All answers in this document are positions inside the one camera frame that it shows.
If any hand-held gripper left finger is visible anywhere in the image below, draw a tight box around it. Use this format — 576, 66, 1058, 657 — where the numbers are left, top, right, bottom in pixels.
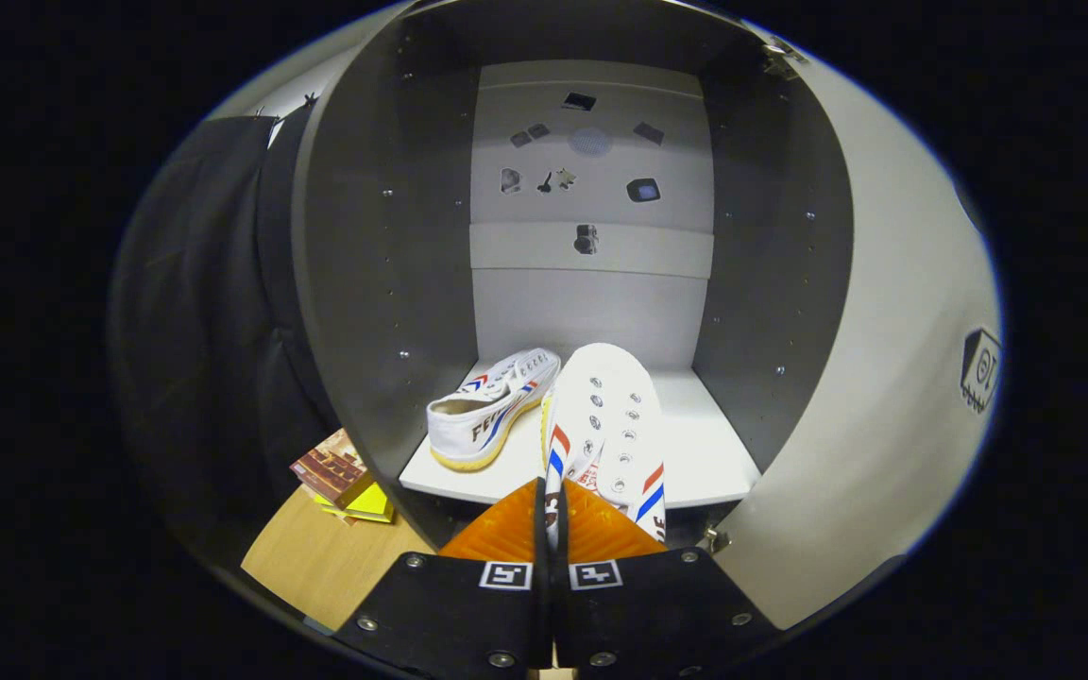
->
331, 477, 553, 673

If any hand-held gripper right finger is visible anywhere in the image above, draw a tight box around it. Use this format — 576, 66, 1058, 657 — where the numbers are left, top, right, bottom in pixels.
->
553, 479, 781, 676

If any white canvas shoe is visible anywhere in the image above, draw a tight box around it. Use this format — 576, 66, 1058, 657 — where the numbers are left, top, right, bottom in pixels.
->
540, 342, 669, 554
426, 348, 563, 472

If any beige shoe cabinet door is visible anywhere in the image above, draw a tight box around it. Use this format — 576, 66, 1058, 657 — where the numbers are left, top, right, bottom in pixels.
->
709, 36, 1005, 632

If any dark grey shoe cabinet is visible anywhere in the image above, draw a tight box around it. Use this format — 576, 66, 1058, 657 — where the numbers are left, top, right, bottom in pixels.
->
291, 0, 857, 551

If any stack of books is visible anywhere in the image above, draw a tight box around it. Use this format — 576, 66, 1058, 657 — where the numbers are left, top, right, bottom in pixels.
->
289, 428, 397, 526

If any black backdrop cloth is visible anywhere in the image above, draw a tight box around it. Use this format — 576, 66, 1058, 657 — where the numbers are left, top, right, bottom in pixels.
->
108, 111, 342, 572

